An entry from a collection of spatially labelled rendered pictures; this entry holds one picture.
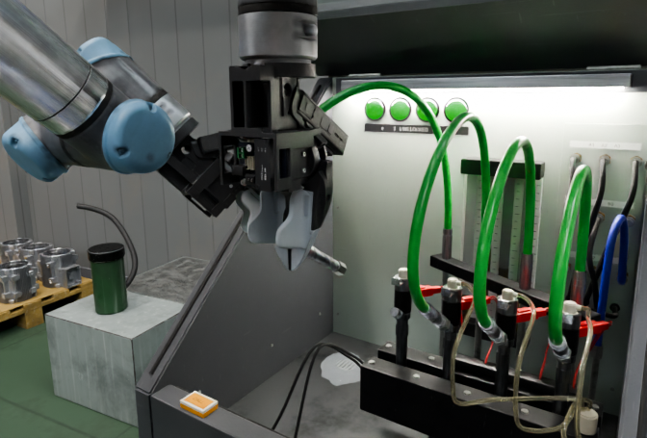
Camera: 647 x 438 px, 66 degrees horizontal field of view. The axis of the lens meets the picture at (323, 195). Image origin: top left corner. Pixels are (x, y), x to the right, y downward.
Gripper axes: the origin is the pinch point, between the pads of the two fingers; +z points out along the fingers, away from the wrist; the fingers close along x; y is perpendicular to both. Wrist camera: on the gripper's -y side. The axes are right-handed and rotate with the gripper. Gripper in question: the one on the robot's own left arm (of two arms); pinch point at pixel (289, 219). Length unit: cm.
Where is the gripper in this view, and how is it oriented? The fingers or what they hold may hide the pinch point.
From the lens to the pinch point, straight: 73.7
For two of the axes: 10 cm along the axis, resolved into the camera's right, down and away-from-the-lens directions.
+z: 7.1, 6.7, 2.4
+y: -6.1, 7.4, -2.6
